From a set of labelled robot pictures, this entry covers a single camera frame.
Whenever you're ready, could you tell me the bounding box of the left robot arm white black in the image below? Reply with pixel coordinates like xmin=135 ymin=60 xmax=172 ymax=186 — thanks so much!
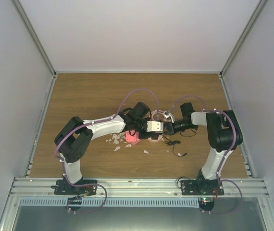
xmin=54 ymin=102 xmax=154 ymax=194

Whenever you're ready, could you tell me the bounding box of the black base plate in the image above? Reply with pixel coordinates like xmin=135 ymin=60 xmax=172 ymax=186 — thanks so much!
xmin=180 ymin=180 xmax=224 ymax=196
xmin=51 ymin=178 xmax=98 ymax=195

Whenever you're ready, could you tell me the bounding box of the round pink power strip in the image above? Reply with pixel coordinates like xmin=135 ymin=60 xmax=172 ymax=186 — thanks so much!
xmin=147 ymin=132 xmax=163 ymax=143

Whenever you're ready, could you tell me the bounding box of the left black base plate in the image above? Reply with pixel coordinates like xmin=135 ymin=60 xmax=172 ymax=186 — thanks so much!
xmin=51 ymin=178 xmax=98 ymax=195

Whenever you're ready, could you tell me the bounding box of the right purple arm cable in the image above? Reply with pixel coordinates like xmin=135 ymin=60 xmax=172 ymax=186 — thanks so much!
xmin=170 ymin=95 xmax=243 ymax=215

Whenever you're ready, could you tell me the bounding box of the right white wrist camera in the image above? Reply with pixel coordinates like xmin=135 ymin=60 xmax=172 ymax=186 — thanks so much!
xmin=163 ymin=111 xmax=174 ymax=123

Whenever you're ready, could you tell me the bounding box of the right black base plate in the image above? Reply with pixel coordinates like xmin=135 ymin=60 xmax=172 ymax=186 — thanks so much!
xmin=180 ymin=180 xmax=224 ymax=196

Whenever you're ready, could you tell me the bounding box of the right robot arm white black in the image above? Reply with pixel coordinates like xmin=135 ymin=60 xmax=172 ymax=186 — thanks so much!
xmin=164 ymin=103 xmax=243 ymax=195

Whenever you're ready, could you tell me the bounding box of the slotted grey cable duct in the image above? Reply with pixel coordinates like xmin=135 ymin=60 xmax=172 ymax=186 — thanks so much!
xmin=20 ymin=197 xmax=199 ymax=208

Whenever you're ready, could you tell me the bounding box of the aluminium front rail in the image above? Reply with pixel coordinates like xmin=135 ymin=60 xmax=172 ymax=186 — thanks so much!
xmin=9 ymin=178 xmax=269 ymax=198

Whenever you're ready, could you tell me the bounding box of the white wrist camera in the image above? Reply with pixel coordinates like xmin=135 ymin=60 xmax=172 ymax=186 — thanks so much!
xmin=163 ymin=111 xmax=174 ymax=123
xmin=146 ymin=120 xmax=163 ymax=133

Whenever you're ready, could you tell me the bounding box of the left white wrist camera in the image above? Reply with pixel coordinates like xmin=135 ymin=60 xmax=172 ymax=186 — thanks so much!
xmin=146 ymin=120 xmax=163 ymax=133

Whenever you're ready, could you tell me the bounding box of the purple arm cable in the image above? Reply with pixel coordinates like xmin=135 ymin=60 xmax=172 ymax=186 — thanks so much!
xmin=170 ymin=95 xmax=243 ymax=215
xmin=54 ymin=88 xmax=161 ymax=215

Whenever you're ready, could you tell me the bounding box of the pink usb cable bundle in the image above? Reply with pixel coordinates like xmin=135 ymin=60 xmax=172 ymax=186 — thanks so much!
xmin=150 ymin=110 xmax=168 ymax=123

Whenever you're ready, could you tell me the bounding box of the pink triangular power socket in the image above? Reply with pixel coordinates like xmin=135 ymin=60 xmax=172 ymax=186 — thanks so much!
xmin=125 ymin=130 xmax=141 ymax=145

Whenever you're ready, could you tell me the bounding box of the black power adapter with cable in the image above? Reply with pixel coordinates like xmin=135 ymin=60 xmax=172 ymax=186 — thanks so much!
xmin=163 ymin=134 xmax=188 ymax=158

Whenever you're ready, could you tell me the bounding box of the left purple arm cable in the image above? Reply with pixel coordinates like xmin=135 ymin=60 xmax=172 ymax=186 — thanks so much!
xmin=54 ymin=88 xmax=161 ymax=215

